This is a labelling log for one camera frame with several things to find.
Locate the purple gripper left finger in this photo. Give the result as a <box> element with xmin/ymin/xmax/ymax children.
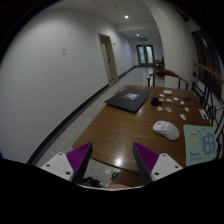
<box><xmin>40</xmin><ymin>141</ymin><xmax>94</xmax><ymax>185</ymax></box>

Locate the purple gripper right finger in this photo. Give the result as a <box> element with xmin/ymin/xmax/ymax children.
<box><xmin>132</xmin><ymin>141</ymin><xmax>184</xmax><ymax>185</ymax></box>

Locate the white computer mouse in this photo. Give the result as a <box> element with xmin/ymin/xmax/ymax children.
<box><xmin>153</xmin><ymin>121</ymin><xmax>180</xmax><ymax>141</ymax></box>

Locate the black mouse pad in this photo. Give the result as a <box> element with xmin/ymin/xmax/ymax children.
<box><xmin>105</xmin><ymin>88</ymin><xmax>152</xmax><ymax>113</ymax></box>

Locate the small white eraser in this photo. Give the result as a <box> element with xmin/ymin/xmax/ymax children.
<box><xmin>180</xmin><ymin>114</ymin><xmax>186</xmax><ymax>120</ymax></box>

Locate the light green booklet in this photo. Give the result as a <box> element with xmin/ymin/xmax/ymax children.
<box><xmin>183</xmin><ymin>125</ymin><xmax>217</xmax><ymax>166</ymax></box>

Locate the small black box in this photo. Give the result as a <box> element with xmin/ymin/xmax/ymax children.
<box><xmin>151</xmin><ymin>97</ymin><xmax>160</xmax><ymax>106</ymax></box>

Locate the white small box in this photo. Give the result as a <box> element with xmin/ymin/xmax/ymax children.
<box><xmin>163</xmin><ymin>90</ymin><xmax>172</xmax><ymax>95</ymax></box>

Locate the wooden chair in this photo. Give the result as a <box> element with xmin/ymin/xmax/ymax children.
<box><xmin>146</xmin><ymin>69</ymin><xmax>189</xmax><ymax>89</ymax></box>

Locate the wooden handrail with railing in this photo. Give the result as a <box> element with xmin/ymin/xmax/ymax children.
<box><xmin>192</xmin><ymin>63</ymin><xmax>224</xmax><ymax>141</ymax></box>

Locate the glass double door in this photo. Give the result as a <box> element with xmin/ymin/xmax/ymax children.
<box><xmin>137</xmin><ymin>45</ymin><xmax>154</xmax><ymax>67</ymax></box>

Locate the beige side door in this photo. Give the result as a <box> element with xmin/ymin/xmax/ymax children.
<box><xmin>98</xmin><ymin>33</ymin><xmax>118</xmax><ymax>82</ymax></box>

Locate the green exit sign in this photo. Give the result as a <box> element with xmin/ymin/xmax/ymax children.
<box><xmin>139</xmin><ymin>38</ymin><xmax>147</xmax><ymax>42</ymax></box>

